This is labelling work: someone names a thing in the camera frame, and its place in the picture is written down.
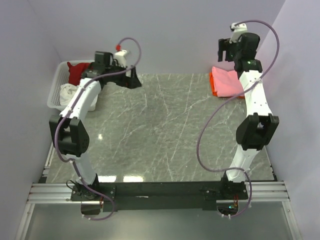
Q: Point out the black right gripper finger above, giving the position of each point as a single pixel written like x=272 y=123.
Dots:
x=221 y=49
x=229 y=55

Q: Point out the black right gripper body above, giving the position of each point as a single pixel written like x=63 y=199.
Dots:
x=237 y=53

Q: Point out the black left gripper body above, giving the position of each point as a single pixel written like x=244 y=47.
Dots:
x=119 y=78

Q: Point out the pink t shirt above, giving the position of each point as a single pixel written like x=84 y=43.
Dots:
x=228 y=82

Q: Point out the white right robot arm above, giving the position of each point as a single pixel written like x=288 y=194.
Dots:
x=259 y=125

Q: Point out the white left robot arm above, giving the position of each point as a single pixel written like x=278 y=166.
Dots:
x=69 y=135

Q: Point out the folded orange t shirt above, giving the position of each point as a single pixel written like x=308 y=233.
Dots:
x=212 y=85

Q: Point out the dark red t shirt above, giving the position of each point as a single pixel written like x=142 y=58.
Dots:
x=75 y=72

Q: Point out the white t shirt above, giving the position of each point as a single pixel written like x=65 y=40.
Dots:
x=67 y=92

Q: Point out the white plastic laundry basket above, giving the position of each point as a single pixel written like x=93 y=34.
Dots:
x=61 y=77

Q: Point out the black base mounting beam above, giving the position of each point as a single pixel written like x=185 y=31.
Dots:
x=123 y=196

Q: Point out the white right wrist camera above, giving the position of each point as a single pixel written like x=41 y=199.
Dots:
x=237 y=30

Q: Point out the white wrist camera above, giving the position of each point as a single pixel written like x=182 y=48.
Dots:
x=120 y=57
x=237 y=30

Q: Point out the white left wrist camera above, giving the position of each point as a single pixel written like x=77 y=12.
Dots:
x=120 y=57

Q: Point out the aluminium rail frame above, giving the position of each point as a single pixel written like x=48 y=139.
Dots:
x=153 y=145

